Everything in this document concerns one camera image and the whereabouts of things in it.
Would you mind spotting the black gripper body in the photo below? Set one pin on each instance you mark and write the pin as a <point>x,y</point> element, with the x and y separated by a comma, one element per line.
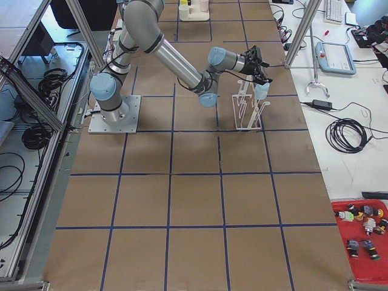
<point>250,68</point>

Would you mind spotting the light blue plastic cup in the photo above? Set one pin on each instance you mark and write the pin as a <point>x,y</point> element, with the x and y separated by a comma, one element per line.
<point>261,91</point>

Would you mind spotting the pale cream plastic cup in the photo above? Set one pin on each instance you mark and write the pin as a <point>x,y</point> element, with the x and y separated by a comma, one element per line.
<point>184,12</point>

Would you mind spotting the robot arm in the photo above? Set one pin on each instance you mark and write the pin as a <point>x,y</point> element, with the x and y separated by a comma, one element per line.
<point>141,31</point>

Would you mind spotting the pink plastic cup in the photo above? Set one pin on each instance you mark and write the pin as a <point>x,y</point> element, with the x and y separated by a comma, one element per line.
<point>204,5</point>

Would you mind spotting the black power adapter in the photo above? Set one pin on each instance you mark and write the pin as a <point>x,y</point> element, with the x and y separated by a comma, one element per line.
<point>322,105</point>

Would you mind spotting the blue teach pendant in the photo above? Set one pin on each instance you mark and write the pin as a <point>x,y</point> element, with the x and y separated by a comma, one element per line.
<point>335,58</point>

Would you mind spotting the cream plastic tray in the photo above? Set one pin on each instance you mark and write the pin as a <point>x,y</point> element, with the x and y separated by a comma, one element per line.
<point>195,13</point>

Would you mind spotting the white keyboard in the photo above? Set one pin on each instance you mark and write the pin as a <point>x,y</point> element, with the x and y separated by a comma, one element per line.
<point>333,11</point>

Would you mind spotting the red parts tray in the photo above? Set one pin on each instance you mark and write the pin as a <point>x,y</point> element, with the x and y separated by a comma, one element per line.
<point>363,228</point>

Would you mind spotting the white wire cup rack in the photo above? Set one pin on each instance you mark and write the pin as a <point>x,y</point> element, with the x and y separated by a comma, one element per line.
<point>242,105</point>

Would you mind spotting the aluminium frame post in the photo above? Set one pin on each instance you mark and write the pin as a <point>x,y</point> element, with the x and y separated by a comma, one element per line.
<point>309,14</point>

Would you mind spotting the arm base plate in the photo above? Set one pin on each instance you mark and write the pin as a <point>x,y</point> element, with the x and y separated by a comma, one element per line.
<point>122,120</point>

